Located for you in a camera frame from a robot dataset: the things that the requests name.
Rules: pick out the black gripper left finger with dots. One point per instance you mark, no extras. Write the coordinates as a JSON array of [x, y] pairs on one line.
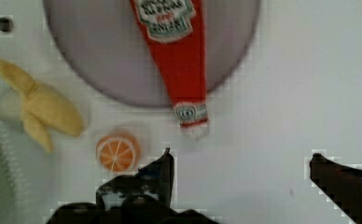
[[155, 180]]

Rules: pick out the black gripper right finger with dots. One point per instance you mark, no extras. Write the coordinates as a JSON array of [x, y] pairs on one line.
[[342, 184]]

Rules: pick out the red plush ketchup bottle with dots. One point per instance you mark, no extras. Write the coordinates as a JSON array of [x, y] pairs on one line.
[[174, 31]]

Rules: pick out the grey round plate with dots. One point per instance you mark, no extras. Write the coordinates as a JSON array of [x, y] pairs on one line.
[[102, 43]]

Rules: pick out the orange slice toy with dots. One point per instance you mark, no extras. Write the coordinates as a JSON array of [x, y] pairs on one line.
[[118, 152]]

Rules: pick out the yellow plush banana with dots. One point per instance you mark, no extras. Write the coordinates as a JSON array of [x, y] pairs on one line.
[[42, 106]]

